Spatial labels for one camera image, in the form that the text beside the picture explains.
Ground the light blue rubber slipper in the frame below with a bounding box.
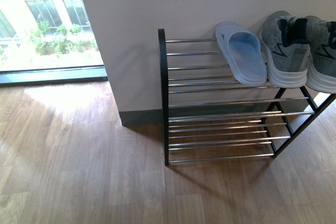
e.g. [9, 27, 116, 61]
[215, 22, 267, 87]

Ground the grey knit sneaker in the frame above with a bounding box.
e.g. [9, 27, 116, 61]
[259, 11, 310, 89]
[306, 16, 335, 94]

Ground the black metal shoe rack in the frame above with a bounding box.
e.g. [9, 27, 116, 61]
[158, 29, 335, 165]

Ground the dark window frame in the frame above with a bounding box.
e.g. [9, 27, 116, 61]
[1, 65, 108, 87]

